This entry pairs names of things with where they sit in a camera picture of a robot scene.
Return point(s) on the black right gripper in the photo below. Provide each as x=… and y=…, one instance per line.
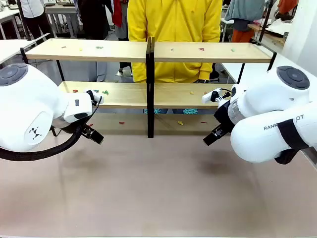
x=224, y=116

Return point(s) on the white paper sheet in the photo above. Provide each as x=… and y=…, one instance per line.
x=278, y=24

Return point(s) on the wood shelf unit black frame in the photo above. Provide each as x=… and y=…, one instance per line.
x=86, y=50
x=210, y=52

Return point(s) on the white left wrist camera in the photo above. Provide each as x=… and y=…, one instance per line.
x=97, y=98

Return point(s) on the person's left hand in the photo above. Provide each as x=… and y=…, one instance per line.
x=201, y=81

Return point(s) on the silver chair base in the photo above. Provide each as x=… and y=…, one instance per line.
x=125, y=71

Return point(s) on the black metal pole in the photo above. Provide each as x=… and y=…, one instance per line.
x=265, y=19

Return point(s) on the white side table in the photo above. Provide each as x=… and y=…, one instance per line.
x=10, y=48

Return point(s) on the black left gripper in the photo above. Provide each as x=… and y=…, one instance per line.
x=71, y=126

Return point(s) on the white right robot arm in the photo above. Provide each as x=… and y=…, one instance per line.
x=272, y=104

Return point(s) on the orange garment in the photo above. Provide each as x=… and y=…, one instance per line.
x=242, y=36

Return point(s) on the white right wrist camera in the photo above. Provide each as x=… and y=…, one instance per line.
x=210, y=95

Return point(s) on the person in yellow hoodie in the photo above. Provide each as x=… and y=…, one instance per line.
x=173, y=24

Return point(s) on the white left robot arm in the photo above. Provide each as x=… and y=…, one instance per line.
x=29, y=104

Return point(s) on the person in dark clothes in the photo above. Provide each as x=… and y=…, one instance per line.
x=92, y=17

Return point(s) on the large white table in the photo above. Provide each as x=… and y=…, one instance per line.
x=230, y=72

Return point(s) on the person in white shirt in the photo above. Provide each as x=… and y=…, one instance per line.
x=34, y=15

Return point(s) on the red hanging garment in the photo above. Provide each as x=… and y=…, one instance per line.
x=117, y=12

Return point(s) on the yellow folded paper scrap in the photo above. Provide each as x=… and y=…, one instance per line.
x=180, y=122

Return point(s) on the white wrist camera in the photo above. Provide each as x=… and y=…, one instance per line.
x=97, y=98
x=210, y=95

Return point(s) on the blue grey hanging garment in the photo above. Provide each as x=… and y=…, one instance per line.
x=244, y=10

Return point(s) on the wooden background table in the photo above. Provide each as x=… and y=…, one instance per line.
x=275, y=36

